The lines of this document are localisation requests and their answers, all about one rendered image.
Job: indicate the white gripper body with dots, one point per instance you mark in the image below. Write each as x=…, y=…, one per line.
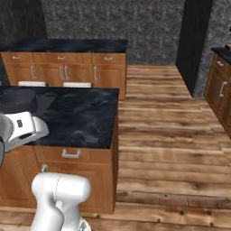
x=40, y=128

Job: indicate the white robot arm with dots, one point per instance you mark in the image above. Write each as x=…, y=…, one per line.
x=60, y=192

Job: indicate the dark grey pot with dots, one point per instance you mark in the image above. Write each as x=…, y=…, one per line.
x=16, y=100

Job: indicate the wooden island cabinet black top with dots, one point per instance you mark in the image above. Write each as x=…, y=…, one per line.
x=81, y=117

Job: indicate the white stool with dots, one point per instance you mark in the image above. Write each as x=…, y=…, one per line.
x=77, y=85
x=32, y=84

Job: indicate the narrow wooden cabinet door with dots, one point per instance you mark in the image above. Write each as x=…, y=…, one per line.
x=15, y=180

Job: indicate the wooden drawer front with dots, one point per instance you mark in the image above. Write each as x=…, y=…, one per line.
x=96, y=155

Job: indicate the wooden cupboard run black top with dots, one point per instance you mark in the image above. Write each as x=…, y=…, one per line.
x=75, y=64

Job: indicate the wide wooden cabinet door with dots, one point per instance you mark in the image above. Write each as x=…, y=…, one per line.
x=99, y=186

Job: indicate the tall black cabinet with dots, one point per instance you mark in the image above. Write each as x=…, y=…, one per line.
x=192, y=45

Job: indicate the dark wooden cupboard run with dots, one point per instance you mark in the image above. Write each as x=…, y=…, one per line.
x=219, y=87

